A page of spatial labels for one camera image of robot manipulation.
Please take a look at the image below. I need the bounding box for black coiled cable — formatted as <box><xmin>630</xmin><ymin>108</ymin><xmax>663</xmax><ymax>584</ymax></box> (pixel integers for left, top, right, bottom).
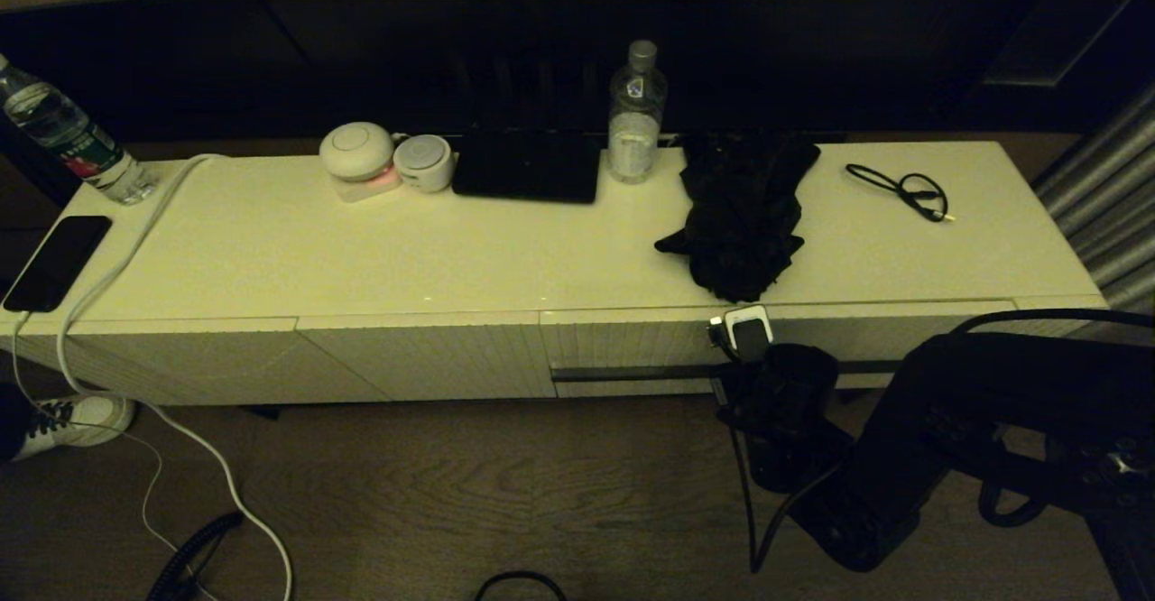
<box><xmin>147</xmin><ymin>513</ymin><xmax>246</xmax><ymax>601</ymax></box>

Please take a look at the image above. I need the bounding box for clear bottle with grey cap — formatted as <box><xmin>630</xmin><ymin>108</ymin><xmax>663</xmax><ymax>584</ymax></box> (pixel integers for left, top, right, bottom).
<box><xmin>606</xmin><ymin>39</ymin><xmax>670</xmax><ymax>185</ymax></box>

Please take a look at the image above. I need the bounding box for black cable loop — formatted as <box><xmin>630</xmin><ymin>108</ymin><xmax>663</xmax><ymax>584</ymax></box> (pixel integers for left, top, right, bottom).
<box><xmin>474</xmin><ymin>570</ymin><xmax>569</xmax><ymax>601</ymax></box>

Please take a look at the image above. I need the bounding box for white sneaker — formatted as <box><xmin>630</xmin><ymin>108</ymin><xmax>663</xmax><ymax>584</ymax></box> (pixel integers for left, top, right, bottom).
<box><xmin>0</xmin><ymin>393</ymin><xmax>136</xmax><ymax>463</ymax></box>

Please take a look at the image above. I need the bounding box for water bottle with green label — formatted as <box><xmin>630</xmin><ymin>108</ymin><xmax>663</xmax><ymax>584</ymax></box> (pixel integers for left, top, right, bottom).
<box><xmin>0</xmin><ymin>52</ymin><xmax>162</xmax><ymax>206</ymax></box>

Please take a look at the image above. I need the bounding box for white low cabinet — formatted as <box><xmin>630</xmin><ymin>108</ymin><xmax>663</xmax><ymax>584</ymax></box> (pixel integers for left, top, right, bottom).
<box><xmin>0</xmin><ymin>139</ymin><xmax>1109</xmax><ymax>421</ymax></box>

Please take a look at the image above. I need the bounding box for dark trouser leg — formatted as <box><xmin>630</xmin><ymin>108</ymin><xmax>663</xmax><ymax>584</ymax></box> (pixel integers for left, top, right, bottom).
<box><xmin>0</xmin><ymin>383</ymin><xmax>39</xmax><ymax>462</ymax></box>

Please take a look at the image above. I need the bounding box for dark grey door frame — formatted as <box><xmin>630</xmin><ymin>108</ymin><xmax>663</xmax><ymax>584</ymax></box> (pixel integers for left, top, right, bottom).
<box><xmin>982</xmin><ymin>0</ymin><xmax>1155</xmax><ymax>89</ymax></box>

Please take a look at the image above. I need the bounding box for black umbrella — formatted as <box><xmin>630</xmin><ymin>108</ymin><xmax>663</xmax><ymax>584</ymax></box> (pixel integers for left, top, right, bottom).
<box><xmin>654</xmin><ymin>134</ymin><xmax>822</xmax><ymax>304</ymax></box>

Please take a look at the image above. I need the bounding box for thick white cable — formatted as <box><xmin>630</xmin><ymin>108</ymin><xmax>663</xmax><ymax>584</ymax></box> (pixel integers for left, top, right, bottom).
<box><xmin>56</xmin><ymin>153</ymin><xmax>295</xmax><ymax>601</ymax></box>

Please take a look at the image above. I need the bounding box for white dome-shaped device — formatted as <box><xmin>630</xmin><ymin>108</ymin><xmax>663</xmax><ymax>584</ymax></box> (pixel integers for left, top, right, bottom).
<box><xmin>318</xmin><ymin>122</ymin><xmax>396</xmax><ymax>181</ymax></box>

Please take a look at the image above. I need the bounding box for small white round speaker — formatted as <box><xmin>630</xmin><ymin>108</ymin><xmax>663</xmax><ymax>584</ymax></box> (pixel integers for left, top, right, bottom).
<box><xmin>393</xmin><ymin>134</ymin><xmax>455</xmax><ymax>193</ymax></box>

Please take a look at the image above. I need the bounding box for black flat tablet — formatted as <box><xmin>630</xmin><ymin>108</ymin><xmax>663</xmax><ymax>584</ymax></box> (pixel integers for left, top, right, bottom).
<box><xmin>451</xmin><ymin>125</ymin><xmax>602</xmax><ymax>204</ymax></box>

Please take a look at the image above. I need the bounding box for thin white charging cable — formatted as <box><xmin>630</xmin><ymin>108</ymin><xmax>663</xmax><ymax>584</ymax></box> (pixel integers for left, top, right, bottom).
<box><xmin>11</xmin><ymin>312</ymin><xmax>219</xmax><ymax>601</ymax></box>

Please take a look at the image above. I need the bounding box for black smartphone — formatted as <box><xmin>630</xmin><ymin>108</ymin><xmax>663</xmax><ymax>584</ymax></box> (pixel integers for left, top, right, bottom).
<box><xmin>2</xmin><ymin>215</ymin><xmax>114</xmax><ymax>313</ymax></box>

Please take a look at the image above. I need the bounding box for black audio cable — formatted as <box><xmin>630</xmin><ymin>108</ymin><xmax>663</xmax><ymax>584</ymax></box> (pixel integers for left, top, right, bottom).
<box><xmin>845</xmin><ymin>162</ymin><xmax>956</xmax><ymax>223</ymax></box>

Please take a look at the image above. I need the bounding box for white cabinet drawer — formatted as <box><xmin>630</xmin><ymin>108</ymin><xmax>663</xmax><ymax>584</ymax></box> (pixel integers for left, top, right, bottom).
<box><xmin>540</xmin><ymin>300</ymin><xmax>1019</xmax><ymax>401</ymax></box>

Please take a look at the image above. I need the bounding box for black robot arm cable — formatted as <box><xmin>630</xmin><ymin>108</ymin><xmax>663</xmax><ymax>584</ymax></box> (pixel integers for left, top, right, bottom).
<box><xmin>726</xmin><ymin>308</ymin><xmax>1155</xmax><ymax>577</ymax></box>

